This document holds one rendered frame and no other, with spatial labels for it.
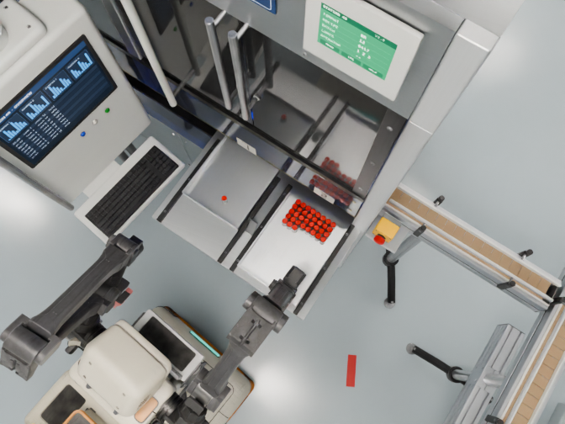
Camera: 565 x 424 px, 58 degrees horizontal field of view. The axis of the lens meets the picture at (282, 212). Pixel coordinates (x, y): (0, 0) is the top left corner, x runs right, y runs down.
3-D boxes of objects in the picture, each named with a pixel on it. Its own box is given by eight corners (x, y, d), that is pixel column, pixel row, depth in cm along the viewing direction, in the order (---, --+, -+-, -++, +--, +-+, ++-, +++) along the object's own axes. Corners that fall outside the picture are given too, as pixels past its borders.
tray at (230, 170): (234, 127, 204) (233, 124, 200) (287, 161, 200) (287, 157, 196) (183, 194, 196) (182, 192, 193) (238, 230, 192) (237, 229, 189)
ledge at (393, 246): (383, 206, 197) (384, 204, 195) (412, 224, 195) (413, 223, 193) (365, 235, 194) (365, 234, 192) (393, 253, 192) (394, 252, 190)
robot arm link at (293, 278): (267, 286, 158) (289, 303, 157) (289, 257, 161) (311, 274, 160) (267, 289, 170) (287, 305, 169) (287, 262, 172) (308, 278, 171)
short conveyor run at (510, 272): (375, 216, 198) (382, 205, 182) (395, 184, 201) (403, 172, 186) (533, 315, 188) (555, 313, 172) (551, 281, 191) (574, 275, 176)
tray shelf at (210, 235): (224, 123, 206) (224, 121, 204) (371, 215, 196) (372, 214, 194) (152, 217, 196) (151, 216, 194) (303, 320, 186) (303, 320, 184)
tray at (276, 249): (288, 194, 196) (289, 192, 193) (345, 231, 192) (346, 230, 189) (237, 266, 189) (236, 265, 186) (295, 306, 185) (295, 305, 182)
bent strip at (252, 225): (251, 222, 193) (250, 219, 188) (258, 226, 193) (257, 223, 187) (229, 252, 190) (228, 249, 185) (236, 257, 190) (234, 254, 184)
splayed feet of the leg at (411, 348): (410, 339, 267) (417, 338, 254) (494, 394, 260) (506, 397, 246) (403, 352, 265) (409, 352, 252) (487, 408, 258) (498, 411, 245)
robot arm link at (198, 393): (182, 406, 143) (196, 418, 142) (197, 384, 139) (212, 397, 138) (197, 387, 151) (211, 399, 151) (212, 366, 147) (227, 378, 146)
